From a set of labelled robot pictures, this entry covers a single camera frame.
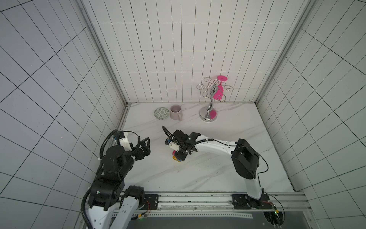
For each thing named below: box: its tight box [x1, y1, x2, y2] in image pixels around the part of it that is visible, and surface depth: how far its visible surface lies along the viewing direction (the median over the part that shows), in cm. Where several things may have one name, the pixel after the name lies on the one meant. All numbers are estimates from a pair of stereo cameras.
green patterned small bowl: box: [153, 106, 170, 121], surface depth 112 cm
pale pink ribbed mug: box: [170, 104, 183, 122], surface depth 107 cm
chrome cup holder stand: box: [196, 77, 234, 123], surface depth 102 cm
